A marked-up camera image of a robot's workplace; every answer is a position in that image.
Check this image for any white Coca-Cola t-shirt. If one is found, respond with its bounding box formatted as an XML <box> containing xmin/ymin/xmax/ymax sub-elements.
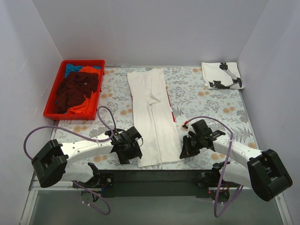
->
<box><xmin>127</xmin><ymin>68</ymin><xmax>181</xmax><ymax>167</ymax></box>

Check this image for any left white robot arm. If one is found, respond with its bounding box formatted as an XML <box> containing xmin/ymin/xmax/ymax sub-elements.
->
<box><xmin>31</xmin><ymin>127</ymin><xmax>143</xmax><ymax>188</ymax></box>

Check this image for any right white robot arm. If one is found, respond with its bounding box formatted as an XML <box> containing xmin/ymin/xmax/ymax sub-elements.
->
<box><xmin>180</xmin><ymin>120</ymin><xmax>293</xmax><ymax>202</ymax></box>

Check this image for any floral patterned table mat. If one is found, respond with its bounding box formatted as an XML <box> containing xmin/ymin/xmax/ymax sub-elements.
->
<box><xmin>46</xmin><ymin>66</ymin><xmax>263</xmax><ymax>171</ymax></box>

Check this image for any orange t-shirt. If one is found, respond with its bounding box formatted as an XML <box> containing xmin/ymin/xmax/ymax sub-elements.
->
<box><xmin>66</xmin><ymin>66</ymin><xmax>101</xmax><ymax>115</ymax></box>

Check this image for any folded white printed t-shirt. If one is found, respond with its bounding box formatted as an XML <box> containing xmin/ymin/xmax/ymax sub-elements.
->
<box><xmin>201</xmin><ymin>62</ymin><xmax>244</xmax><ymax>90</ymax></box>

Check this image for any maroon t-shirt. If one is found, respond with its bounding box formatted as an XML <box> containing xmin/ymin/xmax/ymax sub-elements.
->
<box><xmin>54</xmin><ymin>72</ymin><xmax>99</xmax><ymax>114</ymax></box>

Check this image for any red plastic bin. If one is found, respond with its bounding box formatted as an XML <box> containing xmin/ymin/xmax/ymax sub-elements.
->
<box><xmin>43</xmin><ymin>60</ymin><xmax>105</xmax><ymax>120</ymax></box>

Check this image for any blue t-shirt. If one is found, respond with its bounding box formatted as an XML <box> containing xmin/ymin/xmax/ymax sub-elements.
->
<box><xmin>65</xmin><ymin>63</ymin><xmax>83</xmax><ymax>77</ymax></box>

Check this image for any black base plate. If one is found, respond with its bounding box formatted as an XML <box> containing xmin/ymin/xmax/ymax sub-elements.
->
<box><xmin>78</xmin><ymin>170</ymin><xmax>220</xmax><ymax>198</ymax></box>

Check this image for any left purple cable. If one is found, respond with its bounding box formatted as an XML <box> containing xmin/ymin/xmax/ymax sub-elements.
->
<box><xmin>23</xmin><ymin>105</ymin><xmax>116</xmax><ymax>216</ymax></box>

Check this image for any aluminium frame rail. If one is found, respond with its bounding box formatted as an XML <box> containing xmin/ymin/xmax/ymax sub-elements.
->
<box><xmin>29</xmin><ymin>172</ymin><xmax>76</xmax><ymax>191</ymax></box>

